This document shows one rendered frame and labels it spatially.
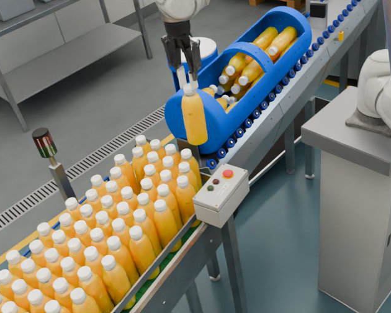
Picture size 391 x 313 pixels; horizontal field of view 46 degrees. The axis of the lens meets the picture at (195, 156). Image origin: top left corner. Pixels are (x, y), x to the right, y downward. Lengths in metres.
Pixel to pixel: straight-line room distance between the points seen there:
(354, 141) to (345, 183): 0.24
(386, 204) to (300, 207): 1.16
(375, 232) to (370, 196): 0.19
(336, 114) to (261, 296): 1.14
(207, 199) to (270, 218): 1.44
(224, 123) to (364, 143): 0.52
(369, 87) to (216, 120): 0.55
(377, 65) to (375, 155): 0.31
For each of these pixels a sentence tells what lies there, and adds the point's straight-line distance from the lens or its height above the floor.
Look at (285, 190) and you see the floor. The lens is 3.08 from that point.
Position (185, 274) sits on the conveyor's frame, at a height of 0.81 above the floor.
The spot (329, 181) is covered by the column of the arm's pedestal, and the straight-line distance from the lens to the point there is 1.97.
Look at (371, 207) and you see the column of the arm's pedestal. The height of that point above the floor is 0.76.
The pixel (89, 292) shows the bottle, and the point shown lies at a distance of 1.43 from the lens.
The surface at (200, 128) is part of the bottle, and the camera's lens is 1.53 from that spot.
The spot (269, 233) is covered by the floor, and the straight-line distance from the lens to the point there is 2.83.
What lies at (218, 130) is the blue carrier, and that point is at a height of 1.11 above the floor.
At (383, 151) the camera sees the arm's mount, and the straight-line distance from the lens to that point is 1.72.
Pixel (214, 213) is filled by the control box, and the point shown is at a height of 1.07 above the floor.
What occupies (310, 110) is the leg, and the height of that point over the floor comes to 0.56.
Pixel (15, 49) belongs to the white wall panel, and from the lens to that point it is 5.12.
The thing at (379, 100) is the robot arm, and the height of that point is 1.24.
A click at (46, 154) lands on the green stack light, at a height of 1.18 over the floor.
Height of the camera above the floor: 2.15
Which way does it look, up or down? 39 degrees down
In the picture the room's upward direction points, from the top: 11 degrees counter-clockwise
